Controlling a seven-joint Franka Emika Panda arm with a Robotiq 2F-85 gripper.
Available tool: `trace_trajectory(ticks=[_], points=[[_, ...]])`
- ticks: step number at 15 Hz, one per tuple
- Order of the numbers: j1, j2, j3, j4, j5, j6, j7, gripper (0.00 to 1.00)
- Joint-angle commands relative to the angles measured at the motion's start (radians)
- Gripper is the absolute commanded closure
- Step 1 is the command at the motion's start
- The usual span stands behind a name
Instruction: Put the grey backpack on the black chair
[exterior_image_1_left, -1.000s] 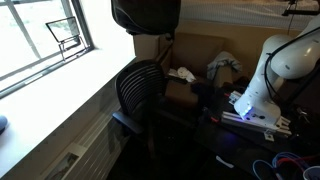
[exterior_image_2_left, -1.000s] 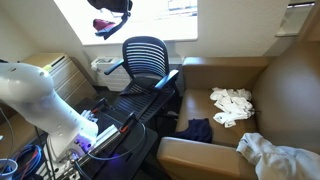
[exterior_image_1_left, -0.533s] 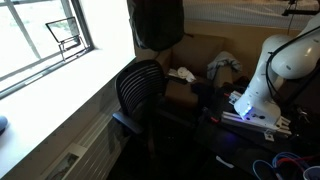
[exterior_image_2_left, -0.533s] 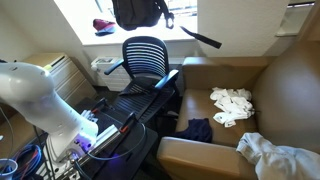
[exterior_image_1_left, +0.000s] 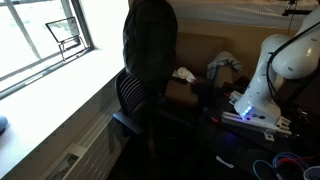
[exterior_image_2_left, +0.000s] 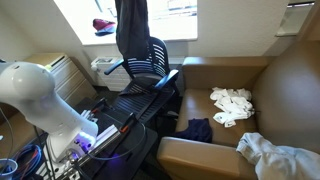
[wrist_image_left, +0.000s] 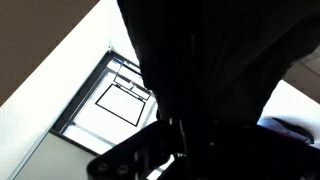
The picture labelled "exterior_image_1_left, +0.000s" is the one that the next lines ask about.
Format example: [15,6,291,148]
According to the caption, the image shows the white table label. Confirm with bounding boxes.
[215,155,235,169]

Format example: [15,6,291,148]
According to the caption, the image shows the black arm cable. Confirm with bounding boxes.
[266,19,320,101]

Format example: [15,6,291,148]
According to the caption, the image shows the white window blind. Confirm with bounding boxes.
[166,0,320,30]

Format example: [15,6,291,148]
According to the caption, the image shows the white crumpled cloth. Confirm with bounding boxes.
[175,66,198,84]

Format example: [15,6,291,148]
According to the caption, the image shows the black framed panel stand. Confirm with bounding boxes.
[45,16,93,62]

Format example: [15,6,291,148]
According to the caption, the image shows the blue and red cable bundle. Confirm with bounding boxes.
[252,151,320,180]

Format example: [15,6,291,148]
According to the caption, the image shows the light grey garment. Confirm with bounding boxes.
[206,50,243,81]

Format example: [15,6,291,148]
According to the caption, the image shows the black robot table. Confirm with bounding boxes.
[193,83,320,180]

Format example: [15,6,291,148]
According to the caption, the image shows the white radiator unit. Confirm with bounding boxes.
[43,96,131,180]

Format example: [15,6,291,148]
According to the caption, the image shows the dark window frame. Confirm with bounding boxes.
[0,0,95,101]

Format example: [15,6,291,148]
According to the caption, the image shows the aluminium mounting rail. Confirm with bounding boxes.
[220,110,293,143]

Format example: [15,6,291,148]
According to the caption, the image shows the tan leather armchair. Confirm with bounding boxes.
[164,19,301,111]

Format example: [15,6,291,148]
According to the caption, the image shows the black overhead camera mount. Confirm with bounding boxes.
[281,0,318,17]

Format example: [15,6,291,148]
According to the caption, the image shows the black slatted office chair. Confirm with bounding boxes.
[112,68,174,161]

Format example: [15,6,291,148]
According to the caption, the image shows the grey backpack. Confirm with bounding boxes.
[122,0,179,89]

